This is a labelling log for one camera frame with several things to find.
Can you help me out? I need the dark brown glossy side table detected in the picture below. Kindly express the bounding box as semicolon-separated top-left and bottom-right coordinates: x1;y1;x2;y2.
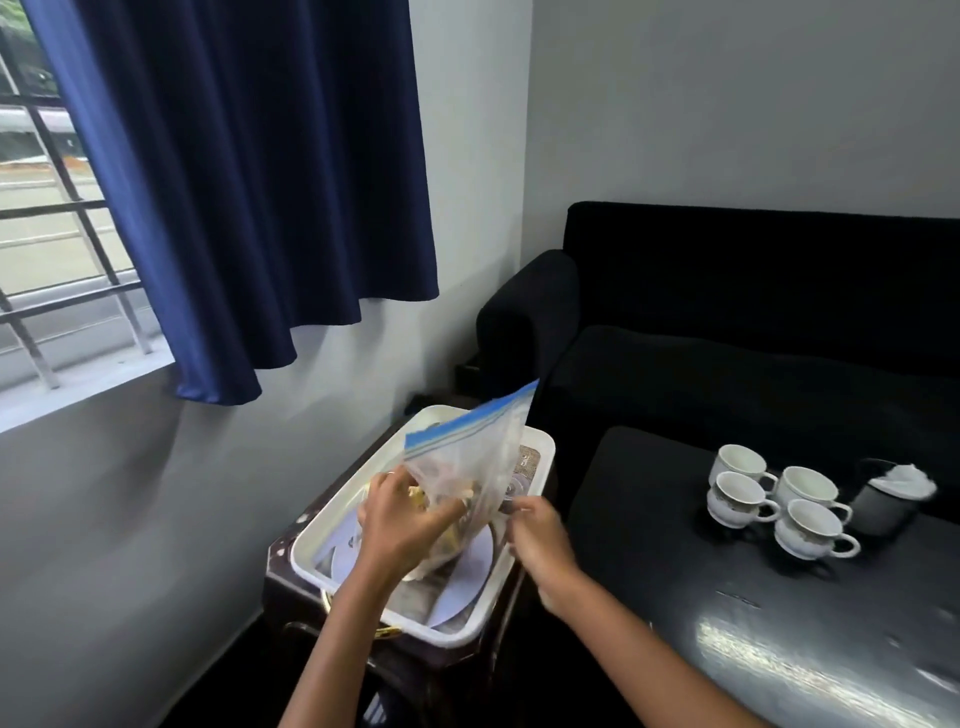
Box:
262;389;560;728

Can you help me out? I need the black mug with tissue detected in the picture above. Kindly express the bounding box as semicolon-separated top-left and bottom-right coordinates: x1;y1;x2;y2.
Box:
847;457;939;538

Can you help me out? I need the person's right hand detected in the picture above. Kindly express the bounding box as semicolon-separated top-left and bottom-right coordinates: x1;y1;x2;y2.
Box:
503;494;580;601

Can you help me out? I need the black table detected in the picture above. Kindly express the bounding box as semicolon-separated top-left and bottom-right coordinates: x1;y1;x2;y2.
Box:
566;425;960;728

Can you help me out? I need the black fabric sofa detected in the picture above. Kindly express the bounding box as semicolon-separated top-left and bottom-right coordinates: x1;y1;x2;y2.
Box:
476;200;960;526

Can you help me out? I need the clear zip bag blue seal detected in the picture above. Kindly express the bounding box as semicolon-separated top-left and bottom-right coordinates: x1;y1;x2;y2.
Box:
401;378;541;583

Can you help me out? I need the patterned white cup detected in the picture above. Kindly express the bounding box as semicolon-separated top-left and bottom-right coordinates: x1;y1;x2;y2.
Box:
773;497;862;562
706;470;783;530

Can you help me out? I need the person's right forearm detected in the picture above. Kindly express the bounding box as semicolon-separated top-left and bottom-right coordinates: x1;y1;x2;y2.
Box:
536;562;774;728

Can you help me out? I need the stack of white napkins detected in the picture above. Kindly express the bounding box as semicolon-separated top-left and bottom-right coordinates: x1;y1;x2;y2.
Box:
873;463;939;500

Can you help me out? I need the plain white cup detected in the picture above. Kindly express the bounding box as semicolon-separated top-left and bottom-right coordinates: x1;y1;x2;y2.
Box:
708;443;780;489
772;465;854;523

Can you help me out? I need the white tray with printed base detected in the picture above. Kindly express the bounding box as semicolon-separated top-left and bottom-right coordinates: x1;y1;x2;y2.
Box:
290;404;556;650

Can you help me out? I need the navy blue curtain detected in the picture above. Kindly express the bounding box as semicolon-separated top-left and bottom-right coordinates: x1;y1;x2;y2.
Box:
22;0;440;406

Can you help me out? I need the person's left hand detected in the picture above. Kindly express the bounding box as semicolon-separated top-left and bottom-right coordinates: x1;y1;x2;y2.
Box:
356;464;470;585

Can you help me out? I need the person's left forearm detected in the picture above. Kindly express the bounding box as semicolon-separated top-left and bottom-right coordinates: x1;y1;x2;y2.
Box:
278;568;400;728

